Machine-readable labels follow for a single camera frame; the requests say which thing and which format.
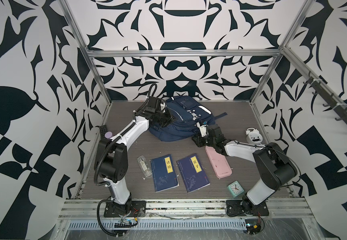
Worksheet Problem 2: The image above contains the navy blue student backpack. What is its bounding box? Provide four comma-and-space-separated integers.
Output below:
148, 96, 227, 142

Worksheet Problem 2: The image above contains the purple book yellow label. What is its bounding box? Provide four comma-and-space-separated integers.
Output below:
177, 154, 210, 193

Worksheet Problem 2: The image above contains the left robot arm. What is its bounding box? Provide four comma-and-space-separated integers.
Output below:
93, 104, 175, 206

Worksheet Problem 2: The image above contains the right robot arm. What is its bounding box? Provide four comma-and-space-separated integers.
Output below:
192, 125, 298, 213

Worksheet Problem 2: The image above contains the pink pencil case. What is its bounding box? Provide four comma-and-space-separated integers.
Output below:
205, 146, 232, 179

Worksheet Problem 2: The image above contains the clear plastic pen box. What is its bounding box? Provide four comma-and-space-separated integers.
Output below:
137, 156, 152, 178

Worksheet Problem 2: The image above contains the small purple bottle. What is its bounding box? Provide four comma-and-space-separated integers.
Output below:
104, 132, 113, 139

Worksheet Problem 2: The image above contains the green square alarm clock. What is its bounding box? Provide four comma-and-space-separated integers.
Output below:
227, 181, 245, 198

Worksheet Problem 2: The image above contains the black remote control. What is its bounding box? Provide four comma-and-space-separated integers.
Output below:
99, 125, 107, 141

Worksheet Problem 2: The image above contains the blue book yellow label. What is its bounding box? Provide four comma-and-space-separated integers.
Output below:
150, 154, 179, 192

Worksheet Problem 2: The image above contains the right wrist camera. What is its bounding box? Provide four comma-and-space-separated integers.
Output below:
197, 121, 208, 138

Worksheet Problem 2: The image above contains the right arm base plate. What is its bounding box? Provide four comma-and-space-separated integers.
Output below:
226, 199, 270, 217

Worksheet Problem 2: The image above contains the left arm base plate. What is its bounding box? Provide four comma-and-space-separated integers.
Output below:
103, 200, 146, 218

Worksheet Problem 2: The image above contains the black corrugated cable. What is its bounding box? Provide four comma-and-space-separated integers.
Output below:
96, 199, 138, 238

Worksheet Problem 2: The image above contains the aluminium frame rail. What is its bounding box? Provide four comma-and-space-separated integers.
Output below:
58, 198, 314, 219

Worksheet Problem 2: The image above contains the wall hook rail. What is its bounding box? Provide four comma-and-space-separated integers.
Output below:
304, 71, 347, 125

